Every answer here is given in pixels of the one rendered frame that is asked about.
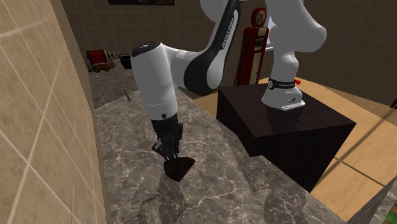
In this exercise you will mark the red vintage gas pump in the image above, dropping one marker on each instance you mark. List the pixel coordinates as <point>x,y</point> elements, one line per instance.
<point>252,52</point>

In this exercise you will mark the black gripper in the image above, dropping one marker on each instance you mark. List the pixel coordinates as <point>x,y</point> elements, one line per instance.
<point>167,128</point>

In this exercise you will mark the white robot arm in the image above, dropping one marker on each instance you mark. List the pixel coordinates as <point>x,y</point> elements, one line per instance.
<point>155,80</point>

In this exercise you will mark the black box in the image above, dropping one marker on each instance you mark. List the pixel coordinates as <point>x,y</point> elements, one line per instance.
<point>126,60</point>

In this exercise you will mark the small grey utensil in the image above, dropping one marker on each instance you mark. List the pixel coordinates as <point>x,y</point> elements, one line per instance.
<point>127,95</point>

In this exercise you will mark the red toy wagon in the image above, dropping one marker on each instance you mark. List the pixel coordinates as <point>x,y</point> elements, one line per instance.
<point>100,60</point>

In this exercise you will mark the dark brown bowl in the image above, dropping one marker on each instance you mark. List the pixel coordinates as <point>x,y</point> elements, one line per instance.
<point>179,168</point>

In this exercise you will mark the dark robot stand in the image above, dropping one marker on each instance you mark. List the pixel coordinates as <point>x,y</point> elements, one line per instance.
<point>279,130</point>

